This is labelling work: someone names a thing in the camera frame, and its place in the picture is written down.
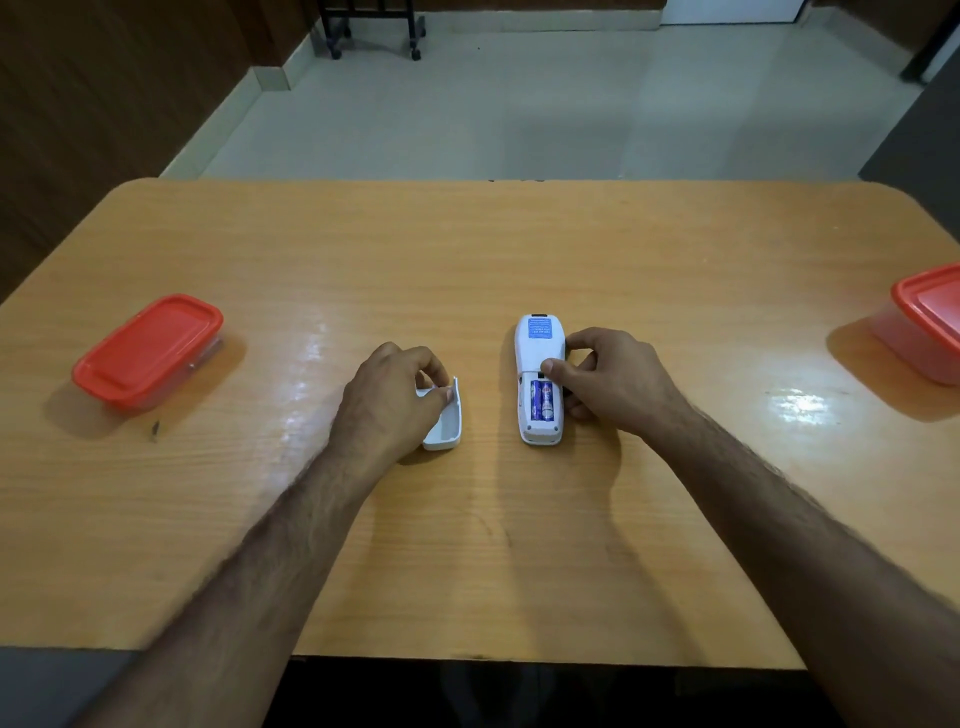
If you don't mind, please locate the person's right hand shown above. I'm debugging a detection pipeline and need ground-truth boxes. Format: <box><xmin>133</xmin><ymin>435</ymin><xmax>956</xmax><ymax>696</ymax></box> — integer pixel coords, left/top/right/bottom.
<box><xmin>540</xmin><ymin>327</ymin><xmax>699</xmax><ymax>444</ymax></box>

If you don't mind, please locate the person's left hand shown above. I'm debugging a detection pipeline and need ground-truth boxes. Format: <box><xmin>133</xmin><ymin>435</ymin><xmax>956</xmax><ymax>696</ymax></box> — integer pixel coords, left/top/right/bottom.
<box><xmin>328</xmin><ymin>341</ymin><xmax>456</xmax><ymax>481</ymax></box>

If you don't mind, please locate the white battery cover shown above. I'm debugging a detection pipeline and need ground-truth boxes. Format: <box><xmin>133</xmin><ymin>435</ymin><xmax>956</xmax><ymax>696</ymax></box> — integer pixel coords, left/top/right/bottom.
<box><xmin>416</xmin><ymin>376</ymin><xmax>464</xmax><ymax>453</ymax></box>

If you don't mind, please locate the white remote control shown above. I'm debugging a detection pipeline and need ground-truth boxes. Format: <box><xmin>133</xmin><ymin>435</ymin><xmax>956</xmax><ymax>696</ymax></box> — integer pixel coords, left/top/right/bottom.
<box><xmin>513</xmin><ymin>313</ymin><xmax>567</xmax><ymax>448</ymax></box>

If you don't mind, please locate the person's left forearm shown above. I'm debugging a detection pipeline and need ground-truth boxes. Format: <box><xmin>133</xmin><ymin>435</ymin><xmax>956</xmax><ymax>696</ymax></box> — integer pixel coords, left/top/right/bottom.
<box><xmin>73</xmin><ymin>441</ymin><xmax>385</xmax><ymax>728</ymax></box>

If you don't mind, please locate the person's right forearm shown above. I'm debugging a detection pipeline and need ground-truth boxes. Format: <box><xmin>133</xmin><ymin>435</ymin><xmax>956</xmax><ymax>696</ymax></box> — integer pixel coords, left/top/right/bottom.
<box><xmin>643</xmin><ymin>403</ymin><xmax>960</xmax><ymax>728</ymax></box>

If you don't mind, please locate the red-lidded plastic container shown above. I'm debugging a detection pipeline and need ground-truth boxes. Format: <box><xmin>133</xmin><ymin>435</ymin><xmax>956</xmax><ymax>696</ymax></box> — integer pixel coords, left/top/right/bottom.
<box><xmin>71</xmin><ymin>293</ymin><xmax>225</xmax><ymax>414</ymax></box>
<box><xmin>868</xmin><ymin>263</ymin><xmax>960</xmax><ymax>388</ymax></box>

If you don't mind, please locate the black wheeled stand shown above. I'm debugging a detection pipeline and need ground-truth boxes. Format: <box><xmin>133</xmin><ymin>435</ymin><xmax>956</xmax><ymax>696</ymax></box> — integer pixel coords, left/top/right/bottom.
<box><xmin>318</xmin><ymin>0</ymin><xmax>429</xmax><ymax>62</ymax></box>

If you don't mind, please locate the white door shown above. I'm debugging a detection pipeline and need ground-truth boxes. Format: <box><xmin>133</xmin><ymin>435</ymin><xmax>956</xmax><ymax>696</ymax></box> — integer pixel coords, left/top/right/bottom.
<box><xmin>659</xmin><ymin>0</ymin><xmax>809</xmax><ymax>27</ymax></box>

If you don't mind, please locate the dark grey furniture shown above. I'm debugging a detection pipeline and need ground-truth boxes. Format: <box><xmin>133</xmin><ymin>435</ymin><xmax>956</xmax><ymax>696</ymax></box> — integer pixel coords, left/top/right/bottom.
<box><xmin>858</xmin><ymin>73</ymin><xmax>960</xmax><ymax>245</ymax></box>

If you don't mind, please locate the black furniture leg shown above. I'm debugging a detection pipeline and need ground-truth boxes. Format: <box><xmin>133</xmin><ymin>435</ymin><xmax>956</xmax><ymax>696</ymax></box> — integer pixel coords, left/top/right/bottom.
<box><xmin>899</xmin><ymin>6</ymin><xmax>960</xmax><ymax>84</ymax></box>

